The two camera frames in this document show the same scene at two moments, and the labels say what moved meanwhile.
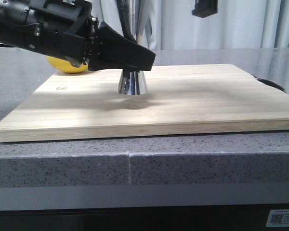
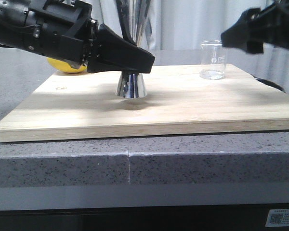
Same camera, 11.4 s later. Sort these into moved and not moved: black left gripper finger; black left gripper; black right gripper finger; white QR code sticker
Moved: black right gripper finger
Not moved: black left gripper finger; white QR code sticker; black left gripper
